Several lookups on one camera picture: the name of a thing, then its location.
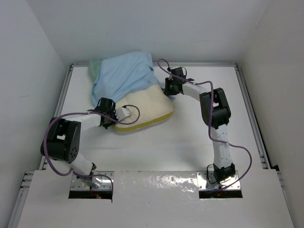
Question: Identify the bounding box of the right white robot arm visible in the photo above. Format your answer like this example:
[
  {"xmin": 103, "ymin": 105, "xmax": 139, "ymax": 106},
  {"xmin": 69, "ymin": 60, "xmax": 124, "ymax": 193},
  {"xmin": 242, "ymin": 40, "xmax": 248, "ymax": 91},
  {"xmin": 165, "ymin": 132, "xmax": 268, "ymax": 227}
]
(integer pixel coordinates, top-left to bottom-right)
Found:
[{"xmin": 164, "ymin": 67, "xmax": 236, "ymax": 184}]

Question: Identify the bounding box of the purple cable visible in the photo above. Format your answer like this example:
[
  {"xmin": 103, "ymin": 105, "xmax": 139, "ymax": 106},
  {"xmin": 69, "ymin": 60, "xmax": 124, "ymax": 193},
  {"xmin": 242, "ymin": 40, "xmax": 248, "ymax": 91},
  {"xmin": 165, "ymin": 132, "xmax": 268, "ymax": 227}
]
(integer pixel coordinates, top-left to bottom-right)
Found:
[
  {"xmin": 44, "ymin": 104, "xmax": 141, "ymax": 198},
  {"xmin": 157, "ymin": 58, "xmax": 253, "ymax": 192}
]

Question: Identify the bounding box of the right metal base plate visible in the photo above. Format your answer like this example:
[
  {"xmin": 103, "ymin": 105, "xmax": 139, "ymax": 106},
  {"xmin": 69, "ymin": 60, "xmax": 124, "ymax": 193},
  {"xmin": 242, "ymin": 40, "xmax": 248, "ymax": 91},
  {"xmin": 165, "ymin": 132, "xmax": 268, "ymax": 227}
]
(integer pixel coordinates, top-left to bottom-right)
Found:
[{"xmin": 197, "ymin": 171, "xmax": 241, "ymax": 191}]

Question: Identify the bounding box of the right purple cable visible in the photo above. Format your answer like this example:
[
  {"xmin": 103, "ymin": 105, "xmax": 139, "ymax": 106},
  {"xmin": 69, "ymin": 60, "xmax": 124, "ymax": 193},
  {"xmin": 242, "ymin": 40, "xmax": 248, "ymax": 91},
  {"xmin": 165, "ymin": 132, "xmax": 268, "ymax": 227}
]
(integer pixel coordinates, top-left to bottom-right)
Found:
[{"xmin": 157, "ymin": 58, "xmax": 253, "ymax": 192}]

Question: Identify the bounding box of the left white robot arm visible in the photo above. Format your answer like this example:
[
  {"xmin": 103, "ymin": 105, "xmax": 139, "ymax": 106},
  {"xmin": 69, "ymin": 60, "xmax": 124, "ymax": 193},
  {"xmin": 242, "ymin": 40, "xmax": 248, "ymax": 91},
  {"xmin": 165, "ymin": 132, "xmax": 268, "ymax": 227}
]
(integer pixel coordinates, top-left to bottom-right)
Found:
[{"xmin": 40, "ymin": 98, "xmax": 118, "ymax": 183}]

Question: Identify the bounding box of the cream pillow with yellow edge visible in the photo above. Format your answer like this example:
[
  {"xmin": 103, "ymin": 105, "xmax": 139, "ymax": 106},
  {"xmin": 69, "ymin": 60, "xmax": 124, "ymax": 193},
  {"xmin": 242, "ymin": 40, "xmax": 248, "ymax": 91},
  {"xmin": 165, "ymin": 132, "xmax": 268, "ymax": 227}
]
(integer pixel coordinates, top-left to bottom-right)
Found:
[{"xmin": 114, "ymin": 85, "xmax": 174, "ymax": 132}]

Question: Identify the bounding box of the metal base plate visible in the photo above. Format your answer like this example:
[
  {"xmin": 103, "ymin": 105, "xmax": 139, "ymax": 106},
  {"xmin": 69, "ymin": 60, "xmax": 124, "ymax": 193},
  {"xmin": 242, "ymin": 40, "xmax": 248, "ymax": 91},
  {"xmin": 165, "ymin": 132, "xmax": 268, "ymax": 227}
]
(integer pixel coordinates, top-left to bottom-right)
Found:
[
  {"xmin": 197, "ymin": 171, "xmax": 241, "ymax": 191},
  {"xmin": 70, "ymin": 171, "xmax": 114, "ymax": 191}
]

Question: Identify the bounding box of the white front cover board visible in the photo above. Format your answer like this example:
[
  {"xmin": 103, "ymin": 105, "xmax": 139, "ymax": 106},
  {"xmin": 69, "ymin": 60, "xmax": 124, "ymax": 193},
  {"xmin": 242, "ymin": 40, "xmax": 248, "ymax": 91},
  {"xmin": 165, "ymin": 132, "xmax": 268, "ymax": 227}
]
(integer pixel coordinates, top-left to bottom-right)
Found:
[{"xmin": 19, "ymin": 170, "xmax": 293, "ymax": 228}]

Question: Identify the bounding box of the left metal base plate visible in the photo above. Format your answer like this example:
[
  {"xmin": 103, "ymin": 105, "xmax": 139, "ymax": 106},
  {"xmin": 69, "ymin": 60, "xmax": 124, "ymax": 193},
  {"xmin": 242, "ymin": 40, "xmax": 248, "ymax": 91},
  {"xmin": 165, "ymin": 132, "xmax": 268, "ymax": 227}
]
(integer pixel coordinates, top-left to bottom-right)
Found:
[{"xmin": 70, "ymin": 171, "xmax": 114, "ymax": 191}]

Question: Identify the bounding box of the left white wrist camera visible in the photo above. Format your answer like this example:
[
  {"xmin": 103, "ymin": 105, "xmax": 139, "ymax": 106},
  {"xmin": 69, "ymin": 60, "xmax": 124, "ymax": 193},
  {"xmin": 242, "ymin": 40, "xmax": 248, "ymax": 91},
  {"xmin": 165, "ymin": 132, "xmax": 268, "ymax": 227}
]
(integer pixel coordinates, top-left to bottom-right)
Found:
[{"xmin": 115, "ymin": 107, "xmax": 131, "ymax": 121}]

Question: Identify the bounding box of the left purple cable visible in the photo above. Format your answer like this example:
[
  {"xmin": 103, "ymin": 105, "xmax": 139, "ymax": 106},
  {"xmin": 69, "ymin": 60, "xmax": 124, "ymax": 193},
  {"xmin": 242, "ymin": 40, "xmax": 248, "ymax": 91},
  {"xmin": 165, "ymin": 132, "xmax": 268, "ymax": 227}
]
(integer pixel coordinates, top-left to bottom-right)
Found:
[{"xmin": 44, "ymin": 104, "xmax": 141, "ymax": 198}]

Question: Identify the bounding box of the green and blue pillowcase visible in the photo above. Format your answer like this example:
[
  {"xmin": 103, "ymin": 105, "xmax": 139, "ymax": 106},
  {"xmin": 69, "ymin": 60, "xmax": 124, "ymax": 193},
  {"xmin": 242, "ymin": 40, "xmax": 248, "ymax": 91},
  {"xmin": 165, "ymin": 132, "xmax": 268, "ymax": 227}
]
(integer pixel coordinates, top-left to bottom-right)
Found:
[{"xmin": 88, "ymin": 51, "xmax": 164, "ymax": 106}]

